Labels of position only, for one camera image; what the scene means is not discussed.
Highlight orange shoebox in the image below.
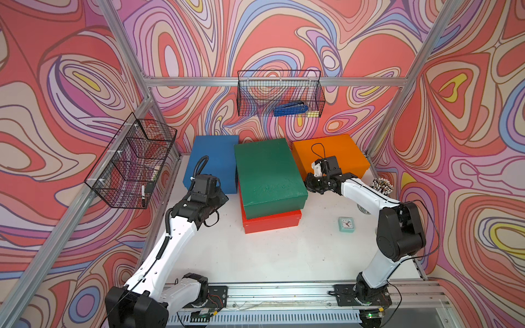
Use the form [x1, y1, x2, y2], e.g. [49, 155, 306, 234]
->
[292, 135, 370, 180]

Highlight green shoebox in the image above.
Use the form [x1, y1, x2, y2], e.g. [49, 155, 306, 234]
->
[234, 139, 308, 220]

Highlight red shoebox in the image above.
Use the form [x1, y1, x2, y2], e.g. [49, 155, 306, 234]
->
[239, 182, 306, 234]

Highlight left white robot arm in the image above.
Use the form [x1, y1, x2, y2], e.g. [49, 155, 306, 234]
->
[105, 174, 228, 327]

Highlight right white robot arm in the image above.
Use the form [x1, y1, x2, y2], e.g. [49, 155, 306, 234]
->
[305, 156, 426, 305]

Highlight blue shoebox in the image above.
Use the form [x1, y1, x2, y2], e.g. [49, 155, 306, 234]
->
[183, 135, 239, 195]

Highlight small mint green clock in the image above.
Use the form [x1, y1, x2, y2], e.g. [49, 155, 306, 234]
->
[338, 217, 355, 233]

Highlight metal cup of pencils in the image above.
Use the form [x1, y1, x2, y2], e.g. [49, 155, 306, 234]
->
[354, 178, 399, 215]

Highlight marker in left basket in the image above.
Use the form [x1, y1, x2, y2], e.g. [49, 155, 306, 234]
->
[141, 184, 146, 209]

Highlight blue stapler in basket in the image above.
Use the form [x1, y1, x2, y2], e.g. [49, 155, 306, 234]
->
[273, 101, 309, 117]

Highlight black wire basket left wall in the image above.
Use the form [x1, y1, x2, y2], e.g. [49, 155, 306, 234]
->
[84, 113, 177, 209]

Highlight black wire basket wall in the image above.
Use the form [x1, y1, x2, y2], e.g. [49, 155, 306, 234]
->
[237, 68, 325, 118]
[84, 113, 177, 209]

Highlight black wire basket back wall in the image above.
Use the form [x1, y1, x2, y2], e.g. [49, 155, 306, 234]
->
[237, 68, 325, 118]

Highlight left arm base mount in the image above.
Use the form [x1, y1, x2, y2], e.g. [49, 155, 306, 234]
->
[183, 285, 228, 310]

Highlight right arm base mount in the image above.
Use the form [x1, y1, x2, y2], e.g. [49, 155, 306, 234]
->
[328, 283, 392, 308]

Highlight aluminium rail front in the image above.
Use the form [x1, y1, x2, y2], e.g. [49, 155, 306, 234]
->
[165, 281, 460, 327]

